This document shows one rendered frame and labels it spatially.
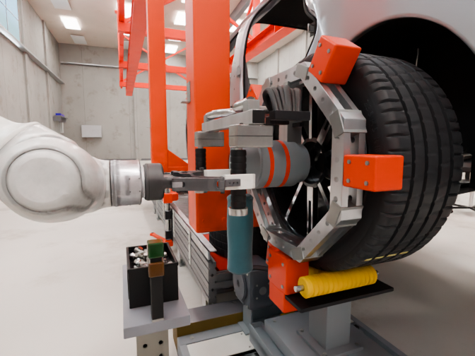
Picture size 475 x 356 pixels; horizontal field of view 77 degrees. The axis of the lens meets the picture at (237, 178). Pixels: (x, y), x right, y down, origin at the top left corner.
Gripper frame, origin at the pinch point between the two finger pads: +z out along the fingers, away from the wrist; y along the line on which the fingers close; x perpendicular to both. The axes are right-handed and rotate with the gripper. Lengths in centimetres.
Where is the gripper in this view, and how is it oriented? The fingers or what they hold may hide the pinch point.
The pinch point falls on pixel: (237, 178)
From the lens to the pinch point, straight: 66.5
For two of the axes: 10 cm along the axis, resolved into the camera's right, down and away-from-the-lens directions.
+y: 3.6, 1.0, -9.3
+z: 9.3, -0.4, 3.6
